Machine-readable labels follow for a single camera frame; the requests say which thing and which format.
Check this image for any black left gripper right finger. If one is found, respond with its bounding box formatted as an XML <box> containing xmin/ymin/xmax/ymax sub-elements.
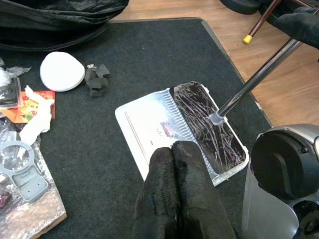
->
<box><xmin>171</xmin><ymin>141</ymin><xmax>237</xmax><ymax>239</ymax></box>

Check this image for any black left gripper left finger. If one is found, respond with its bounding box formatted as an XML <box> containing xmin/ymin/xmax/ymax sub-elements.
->
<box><xmin>131</xmin><ymin>146</ymin><xmax>181</xmax><ymax>239</ymax></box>

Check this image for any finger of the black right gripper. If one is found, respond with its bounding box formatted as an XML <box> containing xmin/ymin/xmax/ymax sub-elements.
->
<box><xmin>268</xmin><ymin>6</ymin><xmax>319</xmax><ymax>49</ymax></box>

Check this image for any white dustpan with metal pole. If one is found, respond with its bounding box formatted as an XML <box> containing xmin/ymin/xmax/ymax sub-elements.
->
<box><xmin>165</xmin><ymin>38</ymin><xmax>305</xmax><ymax>188</ymax></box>

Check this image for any brown stick yellow tip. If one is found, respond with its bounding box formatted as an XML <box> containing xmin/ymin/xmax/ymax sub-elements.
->
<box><xmin>243</xmin><ymin>0</ymin><xmax>284</xmax><ymax>45</ymax></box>

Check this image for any silver robot left leg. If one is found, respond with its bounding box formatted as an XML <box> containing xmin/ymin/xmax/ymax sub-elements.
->
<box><xmin>241</xmin><ymin>123</ymin><xmax>319</xmax><ymax>239</ymax></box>

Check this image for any dark grey carpet mat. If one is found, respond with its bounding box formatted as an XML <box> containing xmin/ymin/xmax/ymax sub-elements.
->
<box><xmin>0</xmin><ymin>17</ymin><xmax>272</xmax><ymax>239</ymax></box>

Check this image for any grey plastic holder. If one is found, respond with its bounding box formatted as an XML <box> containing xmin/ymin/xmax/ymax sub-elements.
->
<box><xmin>0</xmin><ymin>140</ymin><xmax>50</xmax><ymax>204</ymax></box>

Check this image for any dark grey foam lump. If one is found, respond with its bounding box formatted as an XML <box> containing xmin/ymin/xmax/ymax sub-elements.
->
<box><xmin>84</xmin><ymin>63</ymin><xmax>111</xmax><ymax>98</ymax></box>

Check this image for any white crumpled tissue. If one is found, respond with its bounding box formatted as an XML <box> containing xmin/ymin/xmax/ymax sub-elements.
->
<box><xmin>19</xmin><ymin>85</ymin><xmax>56</xmax><ymax>145</ymax></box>

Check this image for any orange red printed packet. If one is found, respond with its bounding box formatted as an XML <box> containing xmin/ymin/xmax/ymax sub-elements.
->
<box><xmin>0</xmin><ymin>90</ymin><xmax>57</xmax><ymax>125</ymax></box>

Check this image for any white round pad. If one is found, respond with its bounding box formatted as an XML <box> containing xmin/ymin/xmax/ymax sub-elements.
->
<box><xmin>39</xmin><ymin>51</ymin><xmax>85</xmax><ymax>92</ymax></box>

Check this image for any black packet in clear sleeve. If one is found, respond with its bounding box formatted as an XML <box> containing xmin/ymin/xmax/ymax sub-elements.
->
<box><xmin>0</xmin><ymin>77</ymin><xmax>22</xmax><ymax>110</ymax></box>

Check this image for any crumpled clear plastic wrap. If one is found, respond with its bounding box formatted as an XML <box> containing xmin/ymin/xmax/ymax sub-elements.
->
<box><xmin>0</xmin><ymin>57</ymin><xmax>32</xmax><ymax>87</ymax></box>

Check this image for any black trash bag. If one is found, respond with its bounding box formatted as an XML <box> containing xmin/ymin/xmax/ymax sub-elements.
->
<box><xmin>0</xmin><ymin>0</ymin><xmax>130</xmax><ymax>52</ymax></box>

